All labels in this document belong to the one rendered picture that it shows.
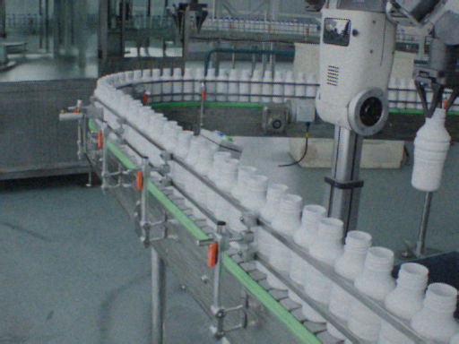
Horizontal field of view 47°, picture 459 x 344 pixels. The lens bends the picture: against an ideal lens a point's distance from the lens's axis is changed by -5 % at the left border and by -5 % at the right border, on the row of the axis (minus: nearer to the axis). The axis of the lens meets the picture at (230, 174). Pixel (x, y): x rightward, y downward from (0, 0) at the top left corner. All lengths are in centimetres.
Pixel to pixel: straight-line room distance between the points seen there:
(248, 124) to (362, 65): 130
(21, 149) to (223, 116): 205
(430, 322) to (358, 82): 114
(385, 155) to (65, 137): 315
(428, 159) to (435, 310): 50
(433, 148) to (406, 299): 46
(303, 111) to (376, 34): 113
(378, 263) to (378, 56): 108
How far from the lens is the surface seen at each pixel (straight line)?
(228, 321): 113
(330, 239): 84
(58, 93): 440
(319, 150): 547
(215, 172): 118
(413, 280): 72
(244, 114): 289
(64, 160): 452
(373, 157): 568
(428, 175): 114
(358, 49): 171
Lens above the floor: 147
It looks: 17 degrees down
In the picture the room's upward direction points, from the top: 3 degrees clockwise
